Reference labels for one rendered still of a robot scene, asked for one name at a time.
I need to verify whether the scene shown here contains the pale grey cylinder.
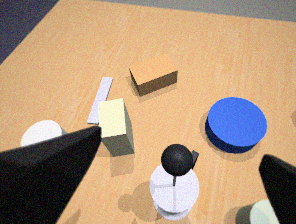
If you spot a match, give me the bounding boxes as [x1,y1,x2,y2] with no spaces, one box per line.
[235,200,279,224]

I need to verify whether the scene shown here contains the blue cylinder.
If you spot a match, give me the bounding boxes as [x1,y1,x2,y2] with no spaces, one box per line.
[205,97,267,154]

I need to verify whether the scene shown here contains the glass french press coffee maker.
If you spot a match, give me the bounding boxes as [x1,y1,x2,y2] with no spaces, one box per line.
[150,144,199,220]

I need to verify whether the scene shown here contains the white flat bar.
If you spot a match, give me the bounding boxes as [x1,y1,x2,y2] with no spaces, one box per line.
[87,77,113,125]

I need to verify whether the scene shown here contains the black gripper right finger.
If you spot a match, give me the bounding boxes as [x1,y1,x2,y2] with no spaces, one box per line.
[258,154,296,224]

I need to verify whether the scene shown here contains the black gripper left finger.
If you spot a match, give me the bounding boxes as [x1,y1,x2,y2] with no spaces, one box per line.
[0,126,102,224]

